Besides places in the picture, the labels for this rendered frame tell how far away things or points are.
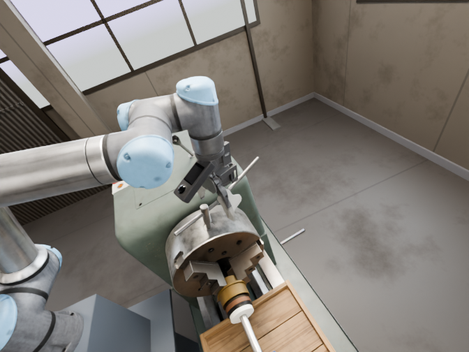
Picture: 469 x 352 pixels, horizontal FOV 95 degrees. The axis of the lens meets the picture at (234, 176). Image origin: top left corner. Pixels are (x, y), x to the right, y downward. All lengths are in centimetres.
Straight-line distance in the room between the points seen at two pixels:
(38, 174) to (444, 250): 215
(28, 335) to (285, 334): 70
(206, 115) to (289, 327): 71
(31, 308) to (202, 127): 65
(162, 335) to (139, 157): 95
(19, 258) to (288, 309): 80
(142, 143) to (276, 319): 73
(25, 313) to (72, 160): 54
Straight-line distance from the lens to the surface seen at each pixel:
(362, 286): 187
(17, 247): 79
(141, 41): 290
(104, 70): 299
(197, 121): 45
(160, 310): 121
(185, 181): 53
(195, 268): 66
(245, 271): 72
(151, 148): 31
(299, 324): 87
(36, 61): 299
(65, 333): 90
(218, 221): 67
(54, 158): 38
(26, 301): 84
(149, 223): 77
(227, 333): 91
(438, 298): 197
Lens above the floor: 174
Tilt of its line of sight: 42 degrees down
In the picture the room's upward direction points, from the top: 21 degrees counter-clockwise
